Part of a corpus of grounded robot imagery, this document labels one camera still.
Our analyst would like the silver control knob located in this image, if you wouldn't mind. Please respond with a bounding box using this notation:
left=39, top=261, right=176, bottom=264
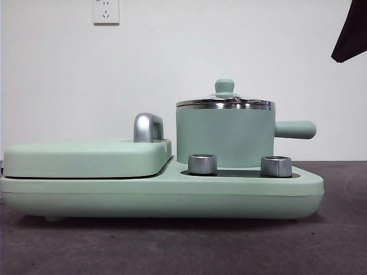
left=188, top=154, right=218, bottom=175
left=260, top=155, right=292, bottom=177

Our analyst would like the glass lid with green knob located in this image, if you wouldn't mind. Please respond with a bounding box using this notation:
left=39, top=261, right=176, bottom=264
left=175, top=78, right=276, bottom=109

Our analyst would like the green breakfast machine base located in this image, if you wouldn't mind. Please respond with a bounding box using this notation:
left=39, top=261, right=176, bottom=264
left=0, top=156, right=325, bottom=223

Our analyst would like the green steamer pot with handle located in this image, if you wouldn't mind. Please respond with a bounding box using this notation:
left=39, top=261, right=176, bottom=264
left=175, top=103, right=318, bottom=170

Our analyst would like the white wall socket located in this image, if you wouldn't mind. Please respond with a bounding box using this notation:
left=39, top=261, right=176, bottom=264
left=93, top=0, right=120, bottom=26

